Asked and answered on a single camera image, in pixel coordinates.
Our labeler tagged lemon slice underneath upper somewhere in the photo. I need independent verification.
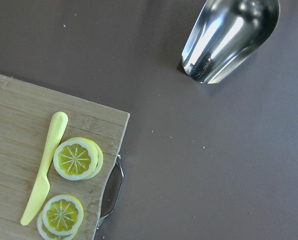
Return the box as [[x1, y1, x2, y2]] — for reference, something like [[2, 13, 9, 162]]
[[85, 139, 104, 180]]

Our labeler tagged lemon slice underneath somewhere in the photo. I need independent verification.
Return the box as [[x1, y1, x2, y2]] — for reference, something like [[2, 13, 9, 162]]
[[85, 139, 104, 180], [37, 213, 77, 240]]

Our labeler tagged yellow plastic knife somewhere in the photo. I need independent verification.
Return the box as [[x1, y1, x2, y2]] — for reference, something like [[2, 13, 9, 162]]
[[20, 111, 68, 226]]

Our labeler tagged steel scoop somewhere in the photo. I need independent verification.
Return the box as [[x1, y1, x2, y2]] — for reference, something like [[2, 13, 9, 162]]
[[181, 0, 280, 84]]

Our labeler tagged bamboo cutting board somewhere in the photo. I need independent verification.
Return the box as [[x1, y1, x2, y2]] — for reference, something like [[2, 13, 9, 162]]
[[0, 74, 130, 240]]

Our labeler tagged lemon slice lower top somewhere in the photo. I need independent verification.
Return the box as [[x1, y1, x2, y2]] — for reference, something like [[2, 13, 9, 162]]
[[42, 194, 84, 236]]

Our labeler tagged lemon slice lower underneath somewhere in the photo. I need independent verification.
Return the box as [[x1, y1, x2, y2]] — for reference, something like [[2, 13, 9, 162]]
[[37, 213, 77, 240]]

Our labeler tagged metal board handle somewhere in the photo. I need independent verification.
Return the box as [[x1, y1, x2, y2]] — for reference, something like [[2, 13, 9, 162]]
[[96, 153, 124, 230]]

